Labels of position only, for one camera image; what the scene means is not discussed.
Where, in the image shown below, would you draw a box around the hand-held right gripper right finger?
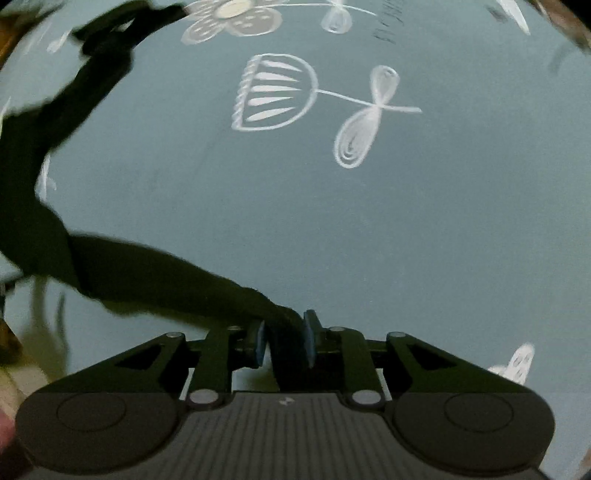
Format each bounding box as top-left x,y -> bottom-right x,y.
305,311 -> 539,409

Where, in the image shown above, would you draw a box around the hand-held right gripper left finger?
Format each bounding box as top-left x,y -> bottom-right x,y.
55,320 -> 267,409

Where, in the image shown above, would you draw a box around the black pants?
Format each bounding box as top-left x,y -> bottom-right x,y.
0,0 -> 310,393

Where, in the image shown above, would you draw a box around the bed with blue floral sheet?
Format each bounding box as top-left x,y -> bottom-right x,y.
0,0 -> 591,462

